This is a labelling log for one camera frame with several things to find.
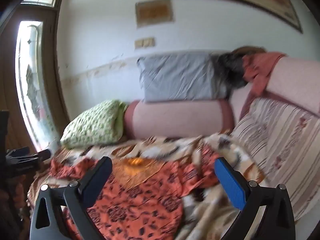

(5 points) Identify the dark furry cloth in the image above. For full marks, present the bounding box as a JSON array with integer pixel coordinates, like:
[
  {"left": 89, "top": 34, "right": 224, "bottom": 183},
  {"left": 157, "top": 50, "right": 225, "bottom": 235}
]
[{"left": 211, "top": 46, "right": 266, "bottom": 99}]

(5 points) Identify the salmon cloth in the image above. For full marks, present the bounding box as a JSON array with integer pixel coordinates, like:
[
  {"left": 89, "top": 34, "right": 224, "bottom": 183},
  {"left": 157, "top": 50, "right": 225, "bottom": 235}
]
[{"left": 240, "top": 52, "right": 288, "bottom": 99}]

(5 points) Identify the grey pillow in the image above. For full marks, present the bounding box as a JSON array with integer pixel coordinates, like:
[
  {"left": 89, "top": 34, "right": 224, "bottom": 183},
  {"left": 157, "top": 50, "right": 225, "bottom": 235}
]
[{"left": 137, "top": 52, "right": 218, "bottom": 103}]

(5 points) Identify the striped seat cushion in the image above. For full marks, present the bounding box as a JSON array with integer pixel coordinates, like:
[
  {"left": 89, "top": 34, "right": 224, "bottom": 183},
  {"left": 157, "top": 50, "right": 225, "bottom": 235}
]
[{"left": 231, "top": 97, "right": 320, "bottom": 222}]

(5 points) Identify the beige leaf-print blanket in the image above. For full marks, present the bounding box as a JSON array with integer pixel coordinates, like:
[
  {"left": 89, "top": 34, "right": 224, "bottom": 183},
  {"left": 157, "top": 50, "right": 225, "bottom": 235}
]
[{"left": 26, "top": 132, "right": 269, "bottom": 240}]

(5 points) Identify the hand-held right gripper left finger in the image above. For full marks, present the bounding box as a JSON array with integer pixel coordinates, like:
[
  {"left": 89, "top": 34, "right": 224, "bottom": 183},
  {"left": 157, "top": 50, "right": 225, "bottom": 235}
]
[{"left": 29, "top": 156, "right": 113, "bottom": 240}]

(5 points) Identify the pink bolster cushion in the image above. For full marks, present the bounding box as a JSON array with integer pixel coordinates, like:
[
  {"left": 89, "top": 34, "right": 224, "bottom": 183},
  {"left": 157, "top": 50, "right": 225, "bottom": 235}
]
[{"left": 124, "top": 99, "right": 235, "bottom": 140}]

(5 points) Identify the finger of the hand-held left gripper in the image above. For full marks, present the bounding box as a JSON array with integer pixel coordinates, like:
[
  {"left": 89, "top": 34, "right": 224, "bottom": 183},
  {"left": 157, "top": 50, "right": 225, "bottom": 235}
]
[{"left": 5, "top": 147, "right": 52, "bottom": 174}]

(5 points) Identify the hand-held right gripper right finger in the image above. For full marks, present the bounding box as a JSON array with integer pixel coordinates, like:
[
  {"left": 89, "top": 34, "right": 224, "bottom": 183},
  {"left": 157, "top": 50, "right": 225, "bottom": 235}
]
[{"left": 214, "top": 157, "right": 296, "bottom": 240}]

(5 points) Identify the green patterned pillow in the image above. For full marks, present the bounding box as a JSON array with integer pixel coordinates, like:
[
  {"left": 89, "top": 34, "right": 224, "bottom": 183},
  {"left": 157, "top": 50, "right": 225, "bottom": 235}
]
[{"left": 60, "top": 99, "right": 129, "bottom": 149}]

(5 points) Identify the wall switch plate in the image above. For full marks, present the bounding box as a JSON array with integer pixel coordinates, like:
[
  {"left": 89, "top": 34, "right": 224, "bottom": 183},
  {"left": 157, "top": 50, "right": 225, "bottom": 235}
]
[{"left": 134, "top": 37, "right": 155, "bottom": 49}]

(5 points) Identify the wooden door with stained glass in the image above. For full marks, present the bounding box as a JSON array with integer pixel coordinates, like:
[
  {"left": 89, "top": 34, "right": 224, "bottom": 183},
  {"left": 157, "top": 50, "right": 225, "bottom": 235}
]
[{"left": 0, "top": 4, "right": 72, "bottom": 155}]

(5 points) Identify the small framed picture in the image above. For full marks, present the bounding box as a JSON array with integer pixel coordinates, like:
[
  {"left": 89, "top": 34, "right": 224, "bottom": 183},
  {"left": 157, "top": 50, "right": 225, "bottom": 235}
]
[{"left": 135, "top": 0, "right": 173, "bottom": 28}]

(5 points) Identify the pink backrest cushion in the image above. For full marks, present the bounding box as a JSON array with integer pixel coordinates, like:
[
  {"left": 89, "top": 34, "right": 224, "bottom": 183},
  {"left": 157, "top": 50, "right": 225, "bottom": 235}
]
[{"left": 265, "top": 56, "right": 320, "bottom": 117}]

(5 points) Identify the orange black floral garment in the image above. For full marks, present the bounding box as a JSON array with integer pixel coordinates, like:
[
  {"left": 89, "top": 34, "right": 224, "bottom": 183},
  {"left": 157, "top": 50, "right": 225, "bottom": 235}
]
[{"left": 49, "top": 145, "right": 227, "bottom": 240}]

